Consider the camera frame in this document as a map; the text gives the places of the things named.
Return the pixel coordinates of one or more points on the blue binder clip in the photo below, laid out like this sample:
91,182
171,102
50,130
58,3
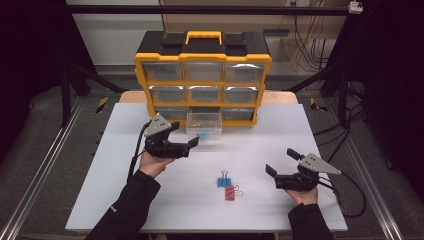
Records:
203,135
224,182

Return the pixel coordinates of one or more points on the black curtain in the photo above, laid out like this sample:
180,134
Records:
30,60
393,83

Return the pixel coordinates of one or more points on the yellow black drawer organizer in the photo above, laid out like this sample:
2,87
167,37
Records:
203,50

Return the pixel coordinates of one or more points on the black metal frame beam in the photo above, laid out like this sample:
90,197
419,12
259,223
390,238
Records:
200,9

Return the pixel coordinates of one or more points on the wooden panel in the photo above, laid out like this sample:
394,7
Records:
250,21

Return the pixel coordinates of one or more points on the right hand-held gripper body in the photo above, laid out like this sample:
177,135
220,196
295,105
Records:
296,181

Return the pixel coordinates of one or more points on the person's left hand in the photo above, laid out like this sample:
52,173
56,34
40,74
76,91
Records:
153,165

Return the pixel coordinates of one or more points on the white table mat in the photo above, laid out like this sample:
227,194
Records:
233,153

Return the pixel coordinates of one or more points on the red binder clip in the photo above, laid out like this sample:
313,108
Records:
229,193

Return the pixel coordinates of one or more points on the person's right hand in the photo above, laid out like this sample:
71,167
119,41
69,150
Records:
306,196

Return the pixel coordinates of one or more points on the black metal stand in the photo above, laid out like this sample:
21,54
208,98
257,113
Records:
341,96
66,96

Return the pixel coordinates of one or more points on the clear plastic pull-out drawer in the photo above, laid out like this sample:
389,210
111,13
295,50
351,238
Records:
213,125

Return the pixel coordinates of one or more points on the set of clear organizer drawers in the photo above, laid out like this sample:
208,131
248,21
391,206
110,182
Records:
163,71

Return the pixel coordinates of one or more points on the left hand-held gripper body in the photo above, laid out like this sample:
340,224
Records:
165,148

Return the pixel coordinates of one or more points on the aluminium floor rail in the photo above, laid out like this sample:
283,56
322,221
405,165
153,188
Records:
370,186
40,173

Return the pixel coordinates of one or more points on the small white device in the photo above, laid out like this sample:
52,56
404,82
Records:
355,7

